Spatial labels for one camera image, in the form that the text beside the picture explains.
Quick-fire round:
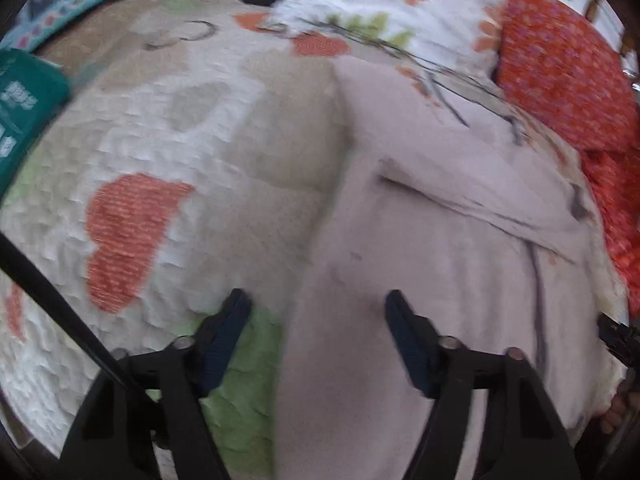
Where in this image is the light blue patterned bag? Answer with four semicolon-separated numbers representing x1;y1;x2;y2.
9;0;110;55

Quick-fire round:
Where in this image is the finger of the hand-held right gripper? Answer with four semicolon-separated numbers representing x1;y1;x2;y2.
596;312;640;372

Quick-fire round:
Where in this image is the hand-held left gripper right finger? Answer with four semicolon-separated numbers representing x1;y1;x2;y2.
384;289;583;480

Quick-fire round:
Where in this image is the black strap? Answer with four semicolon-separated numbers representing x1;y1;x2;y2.
0;232;151;403

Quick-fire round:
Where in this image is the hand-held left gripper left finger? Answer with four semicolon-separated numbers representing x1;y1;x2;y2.
60;288;253;480

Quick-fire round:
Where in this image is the pale pink small garment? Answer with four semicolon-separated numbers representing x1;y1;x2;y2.
274;54;610;480

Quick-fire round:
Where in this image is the heart patterned quilt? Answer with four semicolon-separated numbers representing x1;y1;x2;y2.
0;0;628;480

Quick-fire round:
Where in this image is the person's right hand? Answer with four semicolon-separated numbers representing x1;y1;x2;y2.
599;379;638;437

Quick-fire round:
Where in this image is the orange red patterned cloth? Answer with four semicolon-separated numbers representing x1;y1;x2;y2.
581;149;640;308

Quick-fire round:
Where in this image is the white floral pillow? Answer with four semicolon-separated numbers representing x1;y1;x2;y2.
270;0;508;78

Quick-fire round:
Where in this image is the teal plastic package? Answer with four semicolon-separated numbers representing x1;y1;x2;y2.
0;49;72;197

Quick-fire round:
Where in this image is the orange red patterned pillow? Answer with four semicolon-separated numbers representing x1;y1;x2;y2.
494;0;640;153

